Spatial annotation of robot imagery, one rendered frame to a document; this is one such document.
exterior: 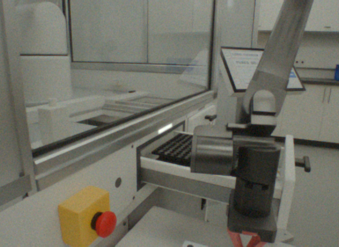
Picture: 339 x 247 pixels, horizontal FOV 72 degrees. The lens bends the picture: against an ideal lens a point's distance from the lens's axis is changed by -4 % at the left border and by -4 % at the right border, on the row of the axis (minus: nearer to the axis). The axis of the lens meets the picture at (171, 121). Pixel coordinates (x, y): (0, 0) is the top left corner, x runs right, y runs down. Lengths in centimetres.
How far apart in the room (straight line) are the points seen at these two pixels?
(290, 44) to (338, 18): 354
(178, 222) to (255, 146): 32
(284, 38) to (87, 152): 40
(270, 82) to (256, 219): 21
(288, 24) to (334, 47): 384
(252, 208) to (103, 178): 27
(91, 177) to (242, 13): 199
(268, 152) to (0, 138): 33
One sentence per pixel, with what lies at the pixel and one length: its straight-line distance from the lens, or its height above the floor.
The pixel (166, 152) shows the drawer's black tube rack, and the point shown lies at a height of 90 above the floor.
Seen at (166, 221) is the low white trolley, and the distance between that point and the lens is 60.
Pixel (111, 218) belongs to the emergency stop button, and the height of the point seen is 89.
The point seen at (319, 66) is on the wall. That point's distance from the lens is 425.
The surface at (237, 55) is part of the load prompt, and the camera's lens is 147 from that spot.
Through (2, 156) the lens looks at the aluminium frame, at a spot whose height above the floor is 101.
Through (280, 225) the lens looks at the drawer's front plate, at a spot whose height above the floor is 83.
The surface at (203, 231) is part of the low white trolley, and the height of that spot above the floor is 76.
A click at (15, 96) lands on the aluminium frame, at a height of 108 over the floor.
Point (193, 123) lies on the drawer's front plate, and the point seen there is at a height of 91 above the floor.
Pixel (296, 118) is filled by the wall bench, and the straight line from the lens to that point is 365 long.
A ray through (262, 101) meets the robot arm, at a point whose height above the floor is 107.
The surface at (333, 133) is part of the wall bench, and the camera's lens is 379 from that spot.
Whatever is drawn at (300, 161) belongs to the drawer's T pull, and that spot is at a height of 91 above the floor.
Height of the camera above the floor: 113
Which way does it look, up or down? 15 degrees down
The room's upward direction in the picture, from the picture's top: 1 degrees clockwise
